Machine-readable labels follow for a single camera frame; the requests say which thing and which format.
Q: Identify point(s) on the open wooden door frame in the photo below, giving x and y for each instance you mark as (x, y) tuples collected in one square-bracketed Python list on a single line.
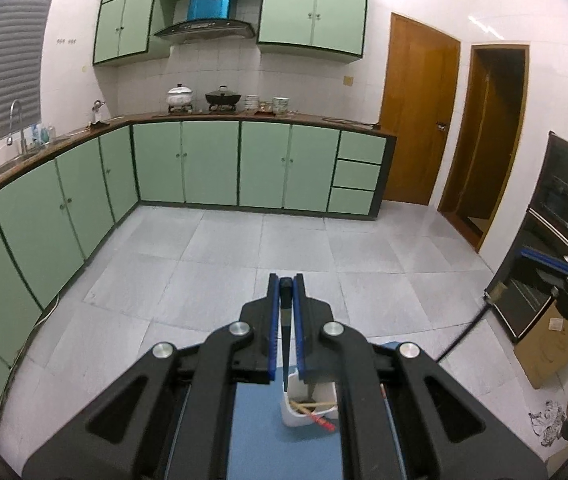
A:
[(451, 170)]

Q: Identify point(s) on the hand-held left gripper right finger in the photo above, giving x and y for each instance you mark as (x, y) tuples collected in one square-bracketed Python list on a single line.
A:
[(300, 320)]

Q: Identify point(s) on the green base cabinets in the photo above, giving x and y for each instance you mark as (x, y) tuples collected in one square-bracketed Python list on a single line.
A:
[(208, 160)]

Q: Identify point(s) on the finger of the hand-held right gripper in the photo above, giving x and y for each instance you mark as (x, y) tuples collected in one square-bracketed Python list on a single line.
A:
[(544, 259), (556, 282)]

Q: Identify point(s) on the black wok with lid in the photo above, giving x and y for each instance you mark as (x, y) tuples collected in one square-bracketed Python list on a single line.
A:
[(222, 97)]

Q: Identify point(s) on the black glass-door oven cabinet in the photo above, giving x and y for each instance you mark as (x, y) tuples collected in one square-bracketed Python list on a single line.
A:
[(559, 195)]

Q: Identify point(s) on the cardboard box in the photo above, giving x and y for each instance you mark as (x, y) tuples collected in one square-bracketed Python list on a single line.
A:
[(546, 355)]

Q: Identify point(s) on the grey window blind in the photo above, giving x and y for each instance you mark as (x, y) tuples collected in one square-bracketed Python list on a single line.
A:
[(3, 60)]

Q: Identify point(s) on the green wall cabinets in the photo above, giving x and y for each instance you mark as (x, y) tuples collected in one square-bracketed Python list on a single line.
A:
[(309, 5)]

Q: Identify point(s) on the group of wooden chopsticks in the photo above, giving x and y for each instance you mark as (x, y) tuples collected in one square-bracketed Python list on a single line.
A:
[(314, 403)]

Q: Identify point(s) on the blue table cloth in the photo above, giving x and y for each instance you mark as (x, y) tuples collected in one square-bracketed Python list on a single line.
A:
[(264, 440)]

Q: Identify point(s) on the range hood with blue film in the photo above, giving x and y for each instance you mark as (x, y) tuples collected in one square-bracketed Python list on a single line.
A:
[(211, 5)]

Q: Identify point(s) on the steel kitchen sink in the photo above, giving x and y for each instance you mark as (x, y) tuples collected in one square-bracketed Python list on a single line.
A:
[(3, 166)]

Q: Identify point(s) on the white two-compartment utensil holder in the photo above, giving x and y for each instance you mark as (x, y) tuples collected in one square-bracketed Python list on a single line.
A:
[(291, 417)]

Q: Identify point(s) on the white pot with lid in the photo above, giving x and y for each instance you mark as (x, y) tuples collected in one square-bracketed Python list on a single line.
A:
[(180, 96)]

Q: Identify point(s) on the green cabinet drawer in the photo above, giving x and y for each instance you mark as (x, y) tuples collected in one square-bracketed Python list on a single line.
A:
[(352, 200), (357, 175), (362, 147)]

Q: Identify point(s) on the steel kitchen faucet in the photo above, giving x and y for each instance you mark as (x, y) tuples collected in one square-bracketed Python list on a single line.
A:
[(13, 110)]

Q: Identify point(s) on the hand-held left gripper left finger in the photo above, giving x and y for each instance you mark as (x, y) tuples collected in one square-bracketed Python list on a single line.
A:
[(274, 320)]

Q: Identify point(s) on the black white patterned rag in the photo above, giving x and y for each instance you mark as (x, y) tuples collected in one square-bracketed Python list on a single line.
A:
[(548, 422)]

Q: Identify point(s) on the white wall outlets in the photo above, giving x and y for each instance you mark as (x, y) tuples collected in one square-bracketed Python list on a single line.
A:
[(66, 41)]

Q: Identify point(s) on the clear plastic bottle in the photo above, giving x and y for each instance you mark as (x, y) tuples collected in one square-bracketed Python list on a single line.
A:
[(51, 133)]

